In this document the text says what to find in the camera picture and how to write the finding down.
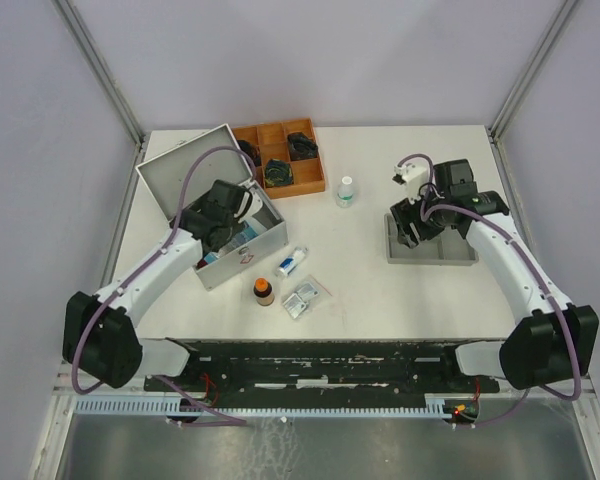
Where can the wooden compartment tray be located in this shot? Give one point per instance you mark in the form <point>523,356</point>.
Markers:
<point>286,156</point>

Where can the brown bottle orange cap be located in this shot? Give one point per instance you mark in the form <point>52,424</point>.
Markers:
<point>263,292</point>

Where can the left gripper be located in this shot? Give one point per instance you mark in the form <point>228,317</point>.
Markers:
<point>237,229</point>

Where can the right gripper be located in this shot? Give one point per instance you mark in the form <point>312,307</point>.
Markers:
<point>404,213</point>

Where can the white blue bandage roll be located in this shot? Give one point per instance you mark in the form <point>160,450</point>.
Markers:
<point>291,262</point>

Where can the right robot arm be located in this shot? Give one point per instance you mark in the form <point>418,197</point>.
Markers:
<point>552,342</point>

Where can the grey plastic divider tray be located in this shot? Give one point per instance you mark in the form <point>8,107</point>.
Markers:
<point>448,249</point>

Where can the grey metal first aid box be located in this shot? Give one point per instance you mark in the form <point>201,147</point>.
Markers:
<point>202,179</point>

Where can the clear bottle white cap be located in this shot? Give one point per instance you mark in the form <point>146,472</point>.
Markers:
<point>345,192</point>

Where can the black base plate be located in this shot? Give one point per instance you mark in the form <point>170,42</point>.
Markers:
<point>322,374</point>

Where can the white slotted cable duct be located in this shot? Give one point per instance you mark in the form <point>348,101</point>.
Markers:
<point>172,406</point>

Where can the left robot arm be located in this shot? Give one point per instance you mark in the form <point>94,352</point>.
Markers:
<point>100,336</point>

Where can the alcohol wipe packets bag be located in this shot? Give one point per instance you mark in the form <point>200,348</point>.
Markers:
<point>304,297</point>

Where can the blue cotton swab bag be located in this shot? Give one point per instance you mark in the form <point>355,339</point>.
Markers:
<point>246,234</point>

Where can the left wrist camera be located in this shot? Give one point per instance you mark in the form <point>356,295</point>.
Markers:
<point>251,203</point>

